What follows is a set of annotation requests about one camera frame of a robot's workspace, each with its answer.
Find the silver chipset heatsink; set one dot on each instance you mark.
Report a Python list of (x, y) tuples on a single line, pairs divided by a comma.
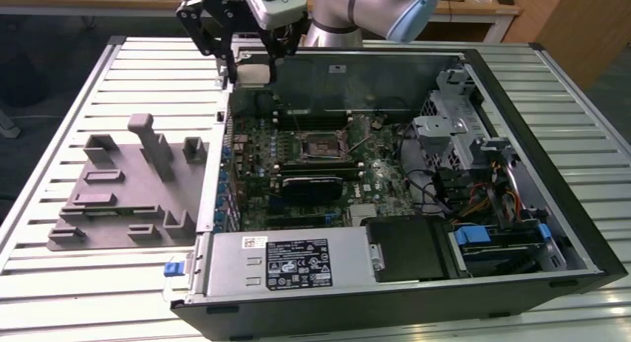
[(363, 214)]

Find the silver CPU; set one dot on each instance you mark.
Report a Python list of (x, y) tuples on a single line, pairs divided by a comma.
[(252, 74)]

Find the silver power supply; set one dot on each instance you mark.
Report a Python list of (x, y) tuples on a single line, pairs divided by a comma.
[(231, 260)]

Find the silver drive cage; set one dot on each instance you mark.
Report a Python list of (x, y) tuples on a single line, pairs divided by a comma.
[(443, 131)]

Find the grey plastic bracket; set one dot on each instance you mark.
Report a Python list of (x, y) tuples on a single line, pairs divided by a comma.
[(492, 146)]

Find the blue drive clip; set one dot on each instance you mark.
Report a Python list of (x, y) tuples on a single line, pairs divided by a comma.
[(543, 233)]

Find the grey stand foot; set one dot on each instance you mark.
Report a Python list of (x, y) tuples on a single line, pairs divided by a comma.
[(8, 128)]

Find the blue disk carrier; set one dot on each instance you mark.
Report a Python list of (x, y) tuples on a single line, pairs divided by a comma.
[(471, 236)]

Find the black RAM slot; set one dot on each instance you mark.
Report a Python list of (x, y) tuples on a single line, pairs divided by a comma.
[(320, 174), (311, 116), (320, 167)]

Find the CPU socket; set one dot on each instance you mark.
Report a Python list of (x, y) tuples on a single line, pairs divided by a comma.
[(323, 148)]

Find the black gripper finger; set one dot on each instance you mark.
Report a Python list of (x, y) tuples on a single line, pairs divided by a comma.
[(283, 43), (197, 28)]

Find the wooden cabinet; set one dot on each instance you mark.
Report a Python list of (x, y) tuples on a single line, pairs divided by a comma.
[(591, 31)]

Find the black graphics card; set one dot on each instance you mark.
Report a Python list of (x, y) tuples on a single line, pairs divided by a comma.
[(311, 188)]

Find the black PC case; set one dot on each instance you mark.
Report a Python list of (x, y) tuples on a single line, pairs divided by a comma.
[(344, 312)]

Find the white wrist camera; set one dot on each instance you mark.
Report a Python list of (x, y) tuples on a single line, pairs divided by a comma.
[(276, 9)]

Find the grey parts rack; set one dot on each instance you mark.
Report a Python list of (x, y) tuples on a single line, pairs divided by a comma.
[(132, 179)]

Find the green motherboard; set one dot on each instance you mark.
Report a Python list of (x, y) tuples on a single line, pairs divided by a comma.
[(384, 172)]

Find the black fan shroud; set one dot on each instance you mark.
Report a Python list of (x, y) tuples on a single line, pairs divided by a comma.
[(408, 249)]

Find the metal locking lever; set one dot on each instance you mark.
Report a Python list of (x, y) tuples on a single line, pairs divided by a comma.
[(359, 138)]

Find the blue case latch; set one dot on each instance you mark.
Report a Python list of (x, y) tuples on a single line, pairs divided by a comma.
[(173, 269)]

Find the wooden desk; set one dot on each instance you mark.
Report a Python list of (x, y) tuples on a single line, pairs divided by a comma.
[(99, 2)]

